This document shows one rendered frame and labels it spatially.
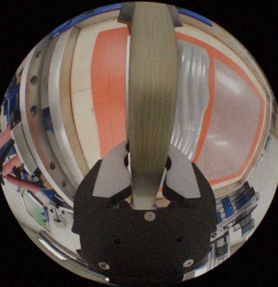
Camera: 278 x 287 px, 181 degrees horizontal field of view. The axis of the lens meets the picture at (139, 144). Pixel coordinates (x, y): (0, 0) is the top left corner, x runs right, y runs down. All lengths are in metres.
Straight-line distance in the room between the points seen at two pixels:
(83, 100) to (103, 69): 0.07
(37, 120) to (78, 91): 0.11
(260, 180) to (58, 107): 4.02
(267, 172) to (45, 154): 3.96
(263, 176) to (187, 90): 3.75
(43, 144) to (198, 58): 0.34
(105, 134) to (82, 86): 0.11
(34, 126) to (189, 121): 0.30
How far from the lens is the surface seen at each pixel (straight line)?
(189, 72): 0.18
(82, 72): 0.20
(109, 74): 0.17
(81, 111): 0.20
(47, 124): 0.37
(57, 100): 0.19
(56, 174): 0.28
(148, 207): 0.15
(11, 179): 0.69
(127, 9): 0.16
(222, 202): 0.81
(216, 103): 0.21
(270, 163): 3.73
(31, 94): 0.23
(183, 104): 0.17
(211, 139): 0.24
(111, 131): 0.18
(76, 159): 0.23
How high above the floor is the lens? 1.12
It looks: 58 degrees down
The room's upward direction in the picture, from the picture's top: 176 degrees counter-clockwise
